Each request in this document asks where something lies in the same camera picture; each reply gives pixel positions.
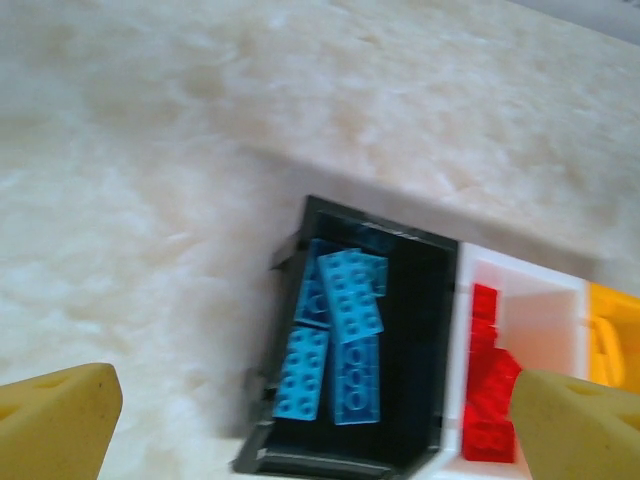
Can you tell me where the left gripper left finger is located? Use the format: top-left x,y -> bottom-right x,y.
0,362 -> 125,480

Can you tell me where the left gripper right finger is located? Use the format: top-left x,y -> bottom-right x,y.
508,368 -> 640,480

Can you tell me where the red lego brick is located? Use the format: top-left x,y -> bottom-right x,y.
467,324 -> 524,416
472,283 -> 501,326
462,409 -> 516,464

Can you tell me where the yellow lego brick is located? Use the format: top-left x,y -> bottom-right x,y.
591,313 -> 629,389

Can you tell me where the white plastic bin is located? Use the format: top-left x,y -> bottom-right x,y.
434,241 -> 594,480

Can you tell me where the yellow plastic bin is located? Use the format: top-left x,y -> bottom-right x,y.
584,281 -> 640,399

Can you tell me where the black plastic bin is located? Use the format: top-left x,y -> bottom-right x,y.
229,194 -> 461,476

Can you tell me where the blue lego brick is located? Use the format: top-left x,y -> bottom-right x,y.
272,324 -> 331,421
317,249 -> 386,344
332,332 -> 382,426
293,238 -> 334,329

